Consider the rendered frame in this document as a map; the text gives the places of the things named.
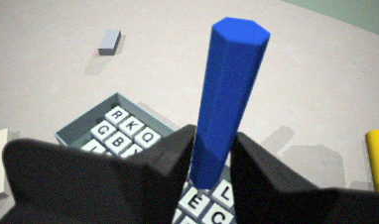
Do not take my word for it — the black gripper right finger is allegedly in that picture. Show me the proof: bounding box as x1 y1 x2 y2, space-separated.
230 132 379 224

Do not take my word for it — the white keyboard with letter keys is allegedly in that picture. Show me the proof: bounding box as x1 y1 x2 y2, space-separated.
54 90 236 224

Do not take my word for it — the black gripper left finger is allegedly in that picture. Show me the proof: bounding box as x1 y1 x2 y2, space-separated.
2 124 196 224

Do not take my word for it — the yellow cylinder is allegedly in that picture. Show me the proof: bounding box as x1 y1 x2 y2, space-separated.
365 130 379 191

